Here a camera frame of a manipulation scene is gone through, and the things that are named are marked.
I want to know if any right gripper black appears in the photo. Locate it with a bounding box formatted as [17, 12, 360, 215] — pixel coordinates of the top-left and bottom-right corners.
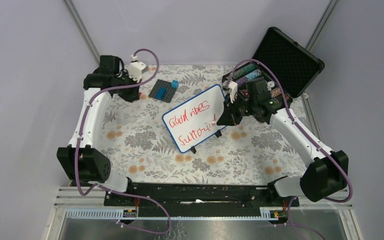
[217, 94, 258, 127]

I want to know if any blue framed whiteboard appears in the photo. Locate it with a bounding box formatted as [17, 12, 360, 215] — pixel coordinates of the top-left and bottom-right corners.
[162, 84, 226, 153]

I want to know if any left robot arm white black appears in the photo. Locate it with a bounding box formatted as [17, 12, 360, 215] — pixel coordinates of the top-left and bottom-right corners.
[56, 53, 148, 206]

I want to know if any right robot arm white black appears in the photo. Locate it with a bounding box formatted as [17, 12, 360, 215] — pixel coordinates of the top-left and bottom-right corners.
[216, 78, 353, 206]

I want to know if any blue lego brick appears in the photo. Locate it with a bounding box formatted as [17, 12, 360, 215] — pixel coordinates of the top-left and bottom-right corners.
[155, 87, 167, 100]

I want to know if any dark grey lego baseplate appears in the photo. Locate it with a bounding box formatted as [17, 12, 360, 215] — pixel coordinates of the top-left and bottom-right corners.
[148, 79, 179, 103]

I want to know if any light blue cube block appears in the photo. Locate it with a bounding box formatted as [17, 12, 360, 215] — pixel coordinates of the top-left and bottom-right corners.
[171, 80, 179, 89]

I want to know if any black poker chip case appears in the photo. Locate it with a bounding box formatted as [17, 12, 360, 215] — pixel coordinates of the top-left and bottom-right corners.
[231, 26, 325, 98]

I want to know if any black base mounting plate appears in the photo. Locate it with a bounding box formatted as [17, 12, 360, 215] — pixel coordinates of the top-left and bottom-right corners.
[103, 181, 291, 215]

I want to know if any whiteboard wire stand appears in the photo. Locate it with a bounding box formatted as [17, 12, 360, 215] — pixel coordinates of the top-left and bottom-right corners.
[190, 130, 222, 154]

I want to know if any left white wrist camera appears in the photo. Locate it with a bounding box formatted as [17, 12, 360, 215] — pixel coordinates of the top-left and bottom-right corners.
[127, 61, 148, 83]

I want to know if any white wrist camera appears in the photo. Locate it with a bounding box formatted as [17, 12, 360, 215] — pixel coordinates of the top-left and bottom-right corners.
[222, 81, 238, 104]
[127, 61, 148, 83]

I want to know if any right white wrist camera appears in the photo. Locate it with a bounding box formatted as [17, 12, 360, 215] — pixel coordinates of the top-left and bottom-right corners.
[222, 81, 238, 104]

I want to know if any white slotted cable duct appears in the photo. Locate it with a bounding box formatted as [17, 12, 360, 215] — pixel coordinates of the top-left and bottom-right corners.
[65, 207, 287, 221]

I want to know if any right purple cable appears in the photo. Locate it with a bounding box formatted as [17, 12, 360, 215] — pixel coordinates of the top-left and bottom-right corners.
[223, 58, 354, 240]

